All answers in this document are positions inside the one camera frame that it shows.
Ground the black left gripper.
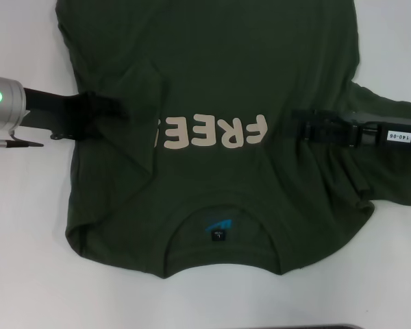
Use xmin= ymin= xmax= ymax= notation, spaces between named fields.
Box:
xmin=20 ymin=87 xmax=129 ymax=141

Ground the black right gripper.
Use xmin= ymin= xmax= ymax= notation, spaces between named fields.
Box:
xmin=283 ymin=109 xmax=411 ymax=151

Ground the dark green FREE print t-shirt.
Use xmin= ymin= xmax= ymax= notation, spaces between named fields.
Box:
xmin=54 ymin=0 xmax=411 ymax=280

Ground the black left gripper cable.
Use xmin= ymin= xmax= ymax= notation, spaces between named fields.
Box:
xmin=0 ymin=132 xmax=45 ymax=155

